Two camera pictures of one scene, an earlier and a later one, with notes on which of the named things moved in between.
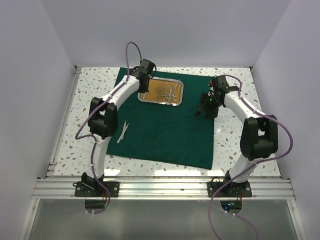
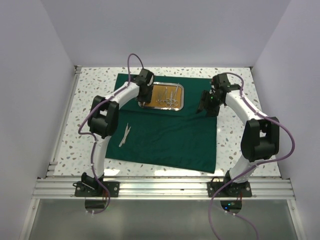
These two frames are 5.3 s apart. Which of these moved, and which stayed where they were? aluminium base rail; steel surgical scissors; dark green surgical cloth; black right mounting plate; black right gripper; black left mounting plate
Moved: steel surgical scissors; dark green surgical cloth
Stayed: black right gripper; black right mounting plate; aluminium base rail; black left mounting plate
